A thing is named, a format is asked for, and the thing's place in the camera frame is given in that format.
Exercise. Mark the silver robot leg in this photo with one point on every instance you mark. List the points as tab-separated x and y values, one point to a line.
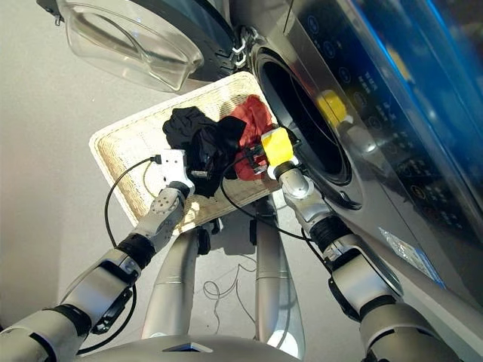
271	286
170	294

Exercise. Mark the grey front-load washing machine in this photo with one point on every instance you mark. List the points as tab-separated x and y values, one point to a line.
370	218

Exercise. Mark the grey stacked dryer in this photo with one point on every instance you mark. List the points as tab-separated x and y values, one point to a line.
464	30

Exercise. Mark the blue white washer sticker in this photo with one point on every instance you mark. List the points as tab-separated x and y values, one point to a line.
411	256

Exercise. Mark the grey robot torso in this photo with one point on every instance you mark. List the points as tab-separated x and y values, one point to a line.
188	356

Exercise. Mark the round glass washer door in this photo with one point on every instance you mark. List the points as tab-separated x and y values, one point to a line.
132	49

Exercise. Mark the metal washer door hinge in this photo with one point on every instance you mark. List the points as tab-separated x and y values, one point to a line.
241	49

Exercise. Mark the pale woven laundry basket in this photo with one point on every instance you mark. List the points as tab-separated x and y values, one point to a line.
124	151

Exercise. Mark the coral red garment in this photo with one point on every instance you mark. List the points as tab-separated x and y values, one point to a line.
253	117

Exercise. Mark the black garment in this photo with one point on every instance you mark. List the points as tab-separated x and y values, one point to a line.
196	143

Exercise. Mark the black basket stand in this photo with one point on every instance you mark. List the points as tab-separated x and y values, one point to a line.
203	237

